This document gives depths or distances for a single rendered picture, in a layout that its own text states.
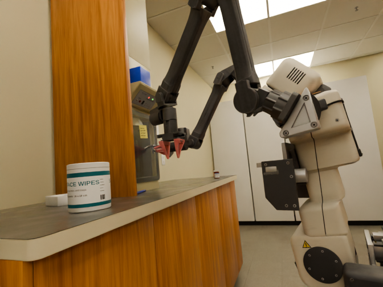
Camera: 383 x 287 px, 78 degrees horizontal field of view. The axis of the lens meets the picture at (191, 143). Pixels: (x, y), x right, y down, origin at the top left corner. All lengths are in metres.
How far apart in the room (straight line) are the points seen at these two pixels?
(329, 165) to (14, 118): 1.35
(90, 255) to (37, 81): 1.08
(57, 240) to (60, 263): 0.07
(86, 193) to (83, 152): 0.55
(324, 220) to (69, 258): 0.69
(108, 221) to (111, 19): 1.03
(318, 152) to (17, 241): 0.80
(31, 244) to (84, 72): 1.01
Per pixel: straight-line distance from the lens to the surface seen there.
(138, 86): 1.27
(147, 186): 1.40
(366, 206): 4.31
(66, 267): 0.64
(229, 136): 4.22
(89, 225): 0.63
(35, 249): 0.56
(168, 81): 0.94
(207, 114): 1.27
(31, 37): 1.62
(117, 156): 1.17
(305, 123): 0.69
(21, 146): 1.41
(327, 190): 0.86
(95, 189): 0.79
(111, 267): 0.76
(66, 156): 1.40
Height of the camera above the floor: 1.04
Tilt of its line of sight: 6 degrees up
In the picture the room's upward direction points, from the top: 5 degrees counter-clockwise
